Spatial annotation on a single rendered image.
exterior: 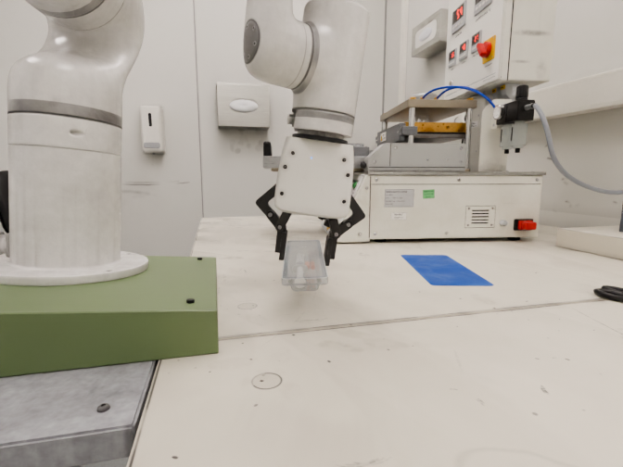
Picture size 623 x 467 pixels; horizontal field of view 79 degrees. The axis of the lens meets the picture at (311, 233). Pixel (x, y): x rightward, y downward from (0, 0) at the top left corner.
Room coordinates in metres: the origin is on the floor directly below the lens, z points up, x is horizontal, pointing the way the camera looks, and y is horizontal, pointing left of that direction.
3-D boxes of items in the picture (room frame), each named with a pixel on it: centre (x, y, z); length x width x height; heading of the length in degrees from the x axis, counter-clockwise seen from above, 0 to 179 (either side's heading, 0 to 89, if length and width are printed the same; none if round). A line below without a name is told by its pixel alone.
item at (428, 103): (1.11, -0.35, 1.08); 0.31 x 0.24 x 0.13; 5
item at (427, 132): (1.12, -0.32, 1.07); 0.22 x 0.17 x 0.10; 5
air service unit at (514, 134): (0.91, -0.47, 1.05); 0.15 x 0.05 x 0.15; 5
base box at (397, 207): (1.11, -0.31, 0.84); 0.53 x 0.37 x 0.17; 95
